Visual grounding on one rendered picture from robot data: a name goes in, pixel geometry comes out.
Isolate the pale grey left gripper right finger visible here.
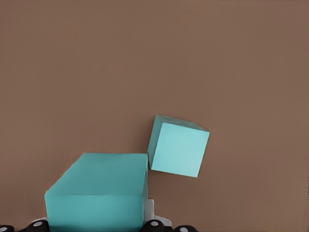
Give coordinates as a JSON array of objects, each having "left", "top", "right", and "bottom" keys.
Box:
[{"left": 140, "top": 199, "right": 172, "bottom": 232}]

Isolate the blue cube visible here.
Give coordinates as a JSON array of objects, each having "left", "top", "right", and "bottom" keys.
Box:
[
  {"left": 147, "top": 114, "right": 210, "bottom": 178},
  {"left": 44, "top": 152, "right": 149, "bottom": 232}
]

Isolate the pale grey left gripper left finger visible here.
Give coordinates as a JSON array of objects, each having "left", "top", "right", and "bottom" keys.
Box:
[{"left": 23, "top": 217, "right": 50, "bottom": 232}]

